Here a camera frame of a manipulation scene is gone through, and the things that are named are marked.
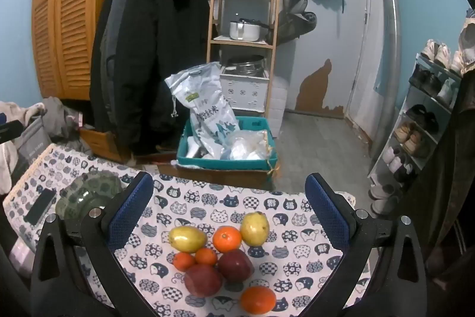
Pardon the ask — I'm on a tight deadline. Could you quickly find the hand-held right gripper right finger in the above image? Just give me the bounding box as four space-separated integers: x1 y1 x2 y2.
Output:
305 173 427 317

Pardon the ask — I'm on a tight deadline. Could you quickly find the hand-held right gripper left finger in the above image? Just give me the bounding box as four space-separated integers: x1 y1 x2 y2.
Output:
30 171 158 317

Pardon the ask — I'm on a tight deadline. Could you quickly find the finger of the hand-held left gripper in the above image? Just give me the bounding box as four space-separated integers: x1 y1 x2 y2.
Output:
0 120 23 145

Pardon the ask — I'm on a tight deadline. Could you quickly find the green patterned glass bowl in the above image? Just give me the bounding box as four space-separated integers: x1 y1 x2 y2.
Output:
56 170 125 221

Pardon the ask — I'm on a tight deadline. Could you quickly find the yellow pear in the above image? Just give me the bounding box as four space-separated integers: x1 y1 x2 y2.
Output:
168 226 208 253

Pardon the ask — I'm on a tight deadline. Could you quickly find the yellow-green pear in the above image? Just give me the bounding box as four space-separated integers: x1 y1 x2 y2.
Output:
240 212 270 247

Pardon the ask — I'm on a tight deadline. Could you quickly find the small orange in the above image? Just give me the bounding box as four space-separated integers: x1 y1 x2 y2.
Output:
173 252 196 272
195 247 218 266

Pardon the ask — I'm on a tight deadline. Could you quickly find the red apple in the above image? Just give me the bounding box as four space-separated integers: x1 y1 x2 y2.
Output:
184 264 224 297
217 249 255 283

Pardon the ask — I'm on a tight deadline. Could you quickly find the orange with green stem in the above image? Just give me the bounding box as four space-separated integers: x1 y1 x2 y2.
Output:
213 225 243 253

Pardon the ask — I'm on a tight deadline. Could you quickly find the large orange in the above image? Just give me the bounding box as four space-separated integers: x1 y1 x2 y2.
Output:
240 286 277 314

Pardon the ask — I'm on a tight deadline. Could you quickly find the grey fabric bag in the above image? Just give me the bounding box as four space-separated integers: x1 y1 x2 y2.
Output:
17 116 53 169

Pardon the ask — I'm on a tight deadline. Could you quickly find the grey clothes pile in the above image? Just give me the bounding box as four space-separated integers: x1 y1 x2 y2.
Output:
37 97 93 150

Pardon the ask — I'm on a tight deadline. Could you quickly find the white shoe rack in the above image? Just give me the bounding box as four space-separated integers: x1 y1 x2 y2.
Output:
367 53 464 214

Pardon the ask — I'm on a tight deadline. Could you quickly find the black phone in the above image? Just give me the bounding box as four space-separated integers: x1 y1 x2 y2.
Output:
24 189 57 225

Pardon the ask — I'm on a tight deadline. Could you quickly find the cardboard box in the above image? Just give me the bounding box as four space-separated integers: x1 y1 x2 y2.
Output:
154 163 277 189

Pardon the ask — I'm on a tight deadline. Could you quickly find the cat print tablecloth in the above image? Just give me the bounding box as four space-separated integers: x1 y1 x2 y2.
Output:
3 145 372 317

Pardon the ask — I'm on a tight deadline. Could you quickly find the clear plastic bag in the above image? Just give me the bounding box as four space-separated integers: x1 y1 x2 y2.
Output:
221 129 273 163

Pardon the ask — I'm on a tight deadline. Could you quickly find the teal plastic crate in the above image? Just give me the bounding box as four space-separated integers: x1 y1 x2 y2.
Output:
176 116 279 171

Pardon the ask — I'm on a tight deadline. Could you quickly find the wooden louvered wardrobe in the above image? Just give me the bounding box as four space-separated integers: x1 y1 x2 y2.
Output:
31 0 129 102

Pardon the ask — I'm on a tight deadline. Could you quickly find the white rice bag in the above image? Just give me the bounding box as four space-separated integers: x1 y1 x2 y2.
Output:
164 61 240 158

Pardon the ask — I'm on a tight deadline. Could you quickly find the white plastic basket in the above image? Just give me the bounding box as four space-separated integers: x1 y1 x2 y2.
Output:
220 70 270 113

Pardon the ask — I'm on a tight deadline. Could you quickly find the grey jacket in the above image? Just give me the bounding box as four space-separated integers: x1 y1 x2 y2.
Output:
94 0 132 110

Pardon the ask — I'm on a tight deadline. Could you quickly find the black coat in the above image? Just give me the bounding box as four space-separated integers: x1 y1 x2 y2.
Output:
89 0 211 156

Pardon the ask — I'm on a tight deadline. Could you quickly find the steel pot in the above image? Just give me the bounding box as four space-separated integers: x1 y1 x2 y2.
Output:
226 55 266 77

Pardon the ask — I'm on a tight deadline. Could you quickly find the pale door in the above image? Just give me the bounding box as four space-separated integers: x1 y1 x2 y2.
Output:
297 0 372 117

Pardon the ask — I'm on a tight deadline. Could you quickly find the wooden shelf rack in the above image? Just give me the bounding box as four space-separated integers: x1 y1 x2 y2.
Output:
206 0 284 117

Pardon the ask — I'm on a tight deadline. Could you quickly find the grey hanging bag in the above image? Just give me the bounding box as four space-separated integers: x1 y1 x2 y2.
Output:
276 0 318 43

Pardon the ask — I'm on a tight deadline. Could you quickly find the shoe rack with shoes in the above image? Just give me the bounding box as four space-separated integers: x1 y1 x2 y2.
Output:
369 38 464 217

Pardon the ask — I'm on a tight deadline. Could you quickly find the grey pipe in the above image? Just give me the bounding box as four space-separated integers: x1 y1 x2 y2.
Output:
371 0 403 139

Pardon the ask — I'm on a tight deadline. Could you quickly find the white pot with lid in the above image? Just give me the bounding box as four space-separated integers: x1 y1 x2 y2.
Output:
229 18 273 42

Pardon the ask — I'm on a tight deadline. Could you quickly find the lace trim cloth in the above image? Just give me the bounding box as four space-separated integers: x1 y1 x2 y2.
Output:
458 9 475 76

